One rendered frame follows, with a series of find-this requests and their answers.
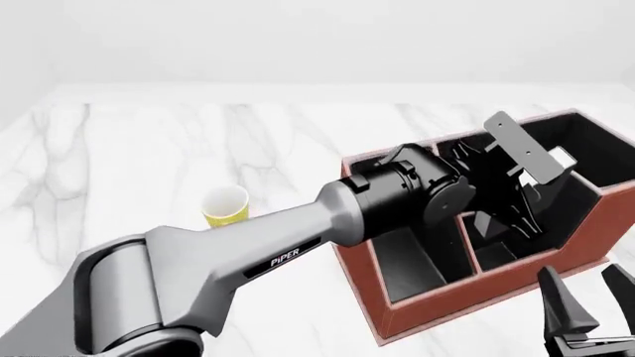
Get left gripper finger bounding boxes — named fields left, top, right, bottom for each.
left=473, top=210, right=508, bottom=241
left=513, top=181, right=543, bottom=240

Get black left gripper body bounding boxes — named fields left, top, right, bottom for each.
left=449, top=143, right=523, bottom=224

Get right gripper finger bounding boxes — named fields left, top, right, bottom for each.
left=538, top=265, right=601, bottom=331
left=600, top=262, right=635, bottom=318

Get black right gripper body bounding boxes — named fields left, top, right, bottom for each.
left=544, top=323, right=635, bottom=357

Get red-brown desk caddy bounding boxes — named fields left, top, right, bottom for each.
left=332, top=107, right=635, bottom=342

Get small flat grey plate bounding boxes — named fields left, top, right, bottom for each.
left=483, top=110, right=572, bottom=184

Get yellow paper cup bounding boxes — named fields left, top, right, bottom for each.
left=200, top=184, right=251, bottom=229

